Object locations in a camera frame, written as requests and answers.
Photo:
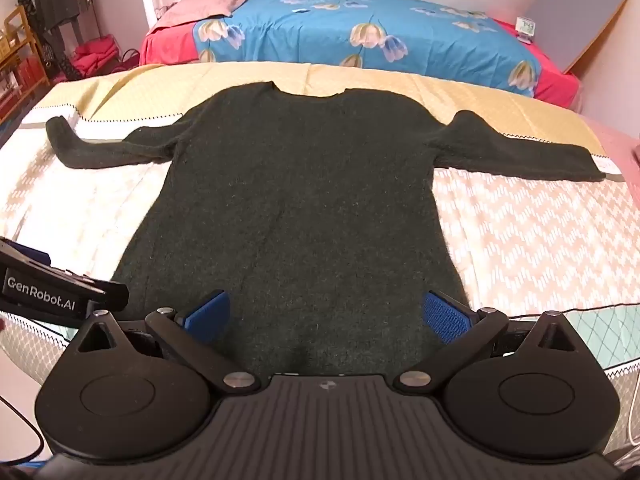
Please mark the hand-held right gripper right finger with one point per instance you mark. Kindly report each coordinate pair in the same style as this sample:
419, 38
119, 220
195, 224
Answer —
445, 312

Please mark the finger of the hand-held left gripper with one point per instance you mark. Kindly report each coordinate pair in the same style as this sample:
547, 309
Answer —
109, 294

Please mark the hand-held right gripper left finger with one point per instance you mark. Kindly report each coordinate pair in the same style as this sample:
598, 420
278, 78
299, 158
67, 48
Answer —
209, 311

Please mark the dark green sweater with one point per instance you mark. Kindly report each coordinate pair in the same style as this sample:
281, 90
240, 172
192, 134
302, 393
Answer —
300, 210

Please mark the hanging dark clothes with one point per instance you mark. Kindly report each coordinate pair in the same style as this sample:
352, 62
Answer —
52, 5

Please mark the yellow beige patterned blanket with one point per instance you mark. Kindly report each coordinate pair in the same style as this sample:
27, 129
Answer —
525, 240

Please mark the quilted white mattress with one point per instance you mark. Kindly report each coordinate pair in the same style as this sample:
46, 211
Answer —
595, 322

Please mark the red cloth pile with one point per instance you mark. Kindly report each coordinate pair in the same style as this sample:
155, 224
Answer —
95, 57

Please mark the pink sheet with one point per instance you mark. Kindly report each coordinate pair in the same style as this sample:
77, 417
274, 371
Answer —
617, 150

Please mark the wooden shelf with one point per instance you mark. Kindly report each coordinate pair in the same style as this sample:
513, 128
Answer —
20, 55

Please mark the small white clock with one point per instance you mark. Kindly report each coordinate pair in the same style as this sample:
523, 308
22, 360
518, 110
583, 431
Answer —
525, 29

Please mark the pink blanket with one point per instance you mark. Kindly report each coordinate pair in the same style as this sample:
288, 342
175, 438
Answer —
200, 7

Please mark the blue floral quilt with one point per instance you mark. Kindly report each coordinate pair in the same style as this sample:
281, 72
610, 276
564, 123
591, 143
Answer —
320, 25

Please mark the grey board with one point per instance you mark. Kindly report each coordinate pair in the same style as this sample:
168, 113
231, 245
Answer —
585, 15

